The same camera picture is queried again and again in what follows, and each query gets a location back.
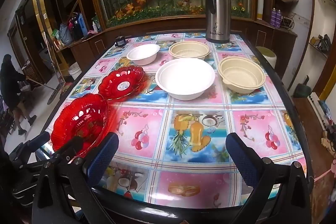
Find black-rimmed table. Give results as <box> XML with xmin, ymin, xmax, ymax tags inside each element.
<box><xmin>42</xmin><ymin>31</ymin><xmax>313</xmax><ymax>224</ymax></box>

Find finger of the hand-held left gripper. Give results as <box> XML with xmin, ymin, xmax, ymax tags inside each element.
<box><xmin>51</xmin><ymin>136</ymin><xmax>84</xmax><ymax>163</ymax></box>
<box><xmin>10</xmin><ymin>132</ymin><xmax>50</xmax><ymax>161</ymax></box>

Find printed fruit tablecloth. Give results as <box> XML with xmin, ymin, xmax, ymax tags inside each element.
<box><xmin>45</xmin><ymin>32</ymin><xmax>307</xmax><ymax>214</ymax></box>

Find small black round object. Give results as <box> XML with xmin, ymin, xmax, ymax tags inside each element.
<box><xmin>115</xmin><ymin>35</ymin><xmax>128</xmax><ymax>47</ymax></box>

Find red plastic plate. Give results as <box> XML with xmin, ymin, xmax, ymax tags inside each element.
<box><xmin>50</xmin><ymin>93</ymin><xmax>109</xmax><ymax>159</ymax></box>

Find blue bottle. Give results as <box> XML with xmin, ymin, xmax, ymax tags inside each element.
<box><xmin>78</xmin><ymin>13</ymin><xmax>88</xmax><ymax>39</ymax></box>

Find grey bag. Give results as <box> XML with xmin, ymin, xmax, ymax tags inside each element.
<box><xmin>58</xmin><ymin>23</ymin><xmax>72</xmax><ymax>46</ymax></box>

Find red plate with sticker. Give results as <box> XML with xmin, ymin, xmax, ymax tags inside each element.
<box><xmin>98</xmin><ymin>66</ymin><xmax>146</xmax><ymax>101</ymax></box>

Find steel thermos jug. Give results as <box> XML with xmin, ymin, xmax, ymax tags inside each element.
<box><xmin>205</xmin><ymin>0</ymin><xmax>231</xmax><ymax>44</ymax></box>

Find brown wooden cabinet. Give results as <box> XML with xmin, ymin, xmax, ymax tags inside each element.
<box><xmin>52</xmin><ymin>14</ymin><xmax>298</xmax><ymax>77</ymax></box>

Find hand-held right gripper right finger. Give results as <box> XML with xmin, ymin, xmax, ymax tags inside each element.
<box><xmin>225</xmin><ymin>132</ymin><xmax>312</xmax><ymax>224</ymax></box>

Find large white bowl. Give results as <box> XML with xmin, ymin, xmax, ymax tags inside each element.
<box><xmin>155</xmin><ymin>59</ymin><xmax>216</xmax><ymax>101</ymax></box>

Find broom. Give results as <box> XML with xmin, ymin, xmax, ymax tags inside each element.
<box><xmin>43</xmin><ymin>31</ymin><xmax>69</xmax><ymax>93</ymax></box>

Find small white bowl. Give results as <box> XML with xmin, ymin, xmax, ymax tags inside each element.
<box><xmin>126</xmin><ymin>43</ymin><xmax>160</xmax><ymax>65</ymax></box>

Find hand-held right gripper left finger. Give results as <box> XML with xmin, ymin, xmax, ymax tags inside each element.
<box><xmin>31</xmin><ymin>132</ymin><xmax>121</xmax><ymax>224</ymax></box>

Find dark green dustpan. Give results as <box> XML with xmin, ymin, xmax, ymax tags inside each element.
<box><xmin>293</xmin><ymin>76</ymin><xmax>311</xmax><ymax>99</ymax></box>

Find white power strip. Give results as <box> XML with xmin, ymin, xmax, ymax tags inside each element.
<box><xmin>307</xmin><ymin>93</ymin><xmax>328</xmax><ymax>125</ymax></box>

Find beige plastic bowl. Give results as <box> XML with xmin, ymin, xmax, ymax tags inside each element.
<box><xmin>168</xmin><ymin>41</ymin><xmax>210</xmax><ymax>60</ymax></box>
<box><xmin>218</xmin><ymin>56</ymin><xmax>266</xmax><ymax>94</ymax></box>

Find black flask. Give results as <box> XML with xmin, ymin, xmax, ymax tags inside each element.
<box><xmin>71</xmin><ymin>14</ymin><xmax>82</xmax><ymax>41</ymax></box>

